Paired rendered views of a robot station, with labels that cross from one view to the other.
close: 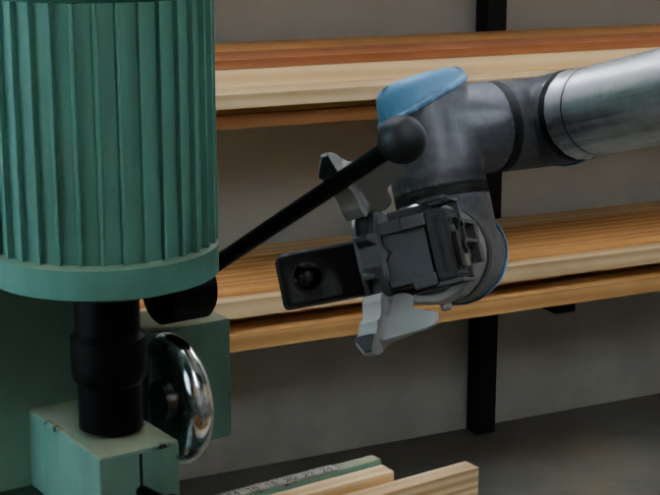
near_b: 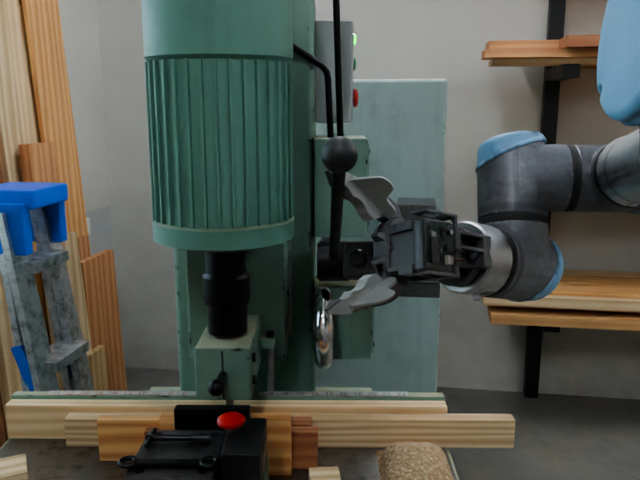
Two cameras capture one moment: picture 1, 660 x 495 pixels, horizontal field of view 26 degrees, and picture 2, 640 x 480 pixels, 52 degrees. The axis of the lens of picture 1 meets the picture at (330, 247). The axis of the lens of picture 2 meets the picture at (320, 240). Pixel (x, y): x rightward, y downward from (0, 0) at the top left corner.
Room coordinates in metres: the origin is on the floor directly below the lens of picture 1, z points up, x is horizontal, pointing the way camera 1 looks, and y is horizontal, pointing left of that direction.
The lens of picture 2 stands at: (0.48, -0.39, 1.35)
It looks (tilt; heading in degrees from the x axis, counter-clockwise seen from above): 12 degrees down; 35
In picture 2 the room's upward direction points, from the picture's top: straight up
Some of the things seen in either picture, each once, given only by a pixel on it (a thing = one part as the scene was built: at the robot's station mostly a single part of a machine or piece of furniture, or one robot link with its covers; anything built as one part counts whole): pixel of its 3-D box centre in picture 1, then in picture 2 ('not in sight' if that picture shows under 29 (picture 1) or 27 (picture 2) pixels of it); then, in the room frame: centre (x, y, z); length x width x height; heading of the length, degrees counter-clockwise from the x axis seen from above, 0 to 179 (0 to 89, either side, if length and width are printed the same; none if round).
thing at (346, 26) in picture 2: not in sight; (333, 73); (1.42, 0.24, 1.40); 0.10 x 0.06 x 0.16; 35
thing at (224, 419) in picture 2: not in sight; (230, 420); (0.95, 0.06, 1.02); 0.03 x 0.03 x 0.01
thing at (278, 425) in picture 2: not in sight; (226, 444); (1.02, 0.13, 0.94); 0.16 x 0.02 x 0.08; 125
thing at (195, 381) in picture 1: (173, 398); (324, 327); (1.25, 0.15, 1.02); 0.12 x 0.03 x 0.12; 35
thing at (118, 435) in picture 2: not in sight; (194, 438); (1.02, 0.19, 0.93); 0.24 x 0.01 x 0.06; 125
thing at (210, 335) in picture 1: (175, 375); (344, 315); (1.32, 0.15, 1.02); 0.09 x 0.07 x 0.12; 125
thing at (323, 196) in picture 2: not in sight; (341, 185); (1.34, 0.17, 1.22); 0.09 x 0.08 x 0.15; 35
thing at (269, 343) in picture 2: not in sight; (267, 364); (1.15, 0.17, 0.99); 0.02 x 0.02 x 0.10; 35
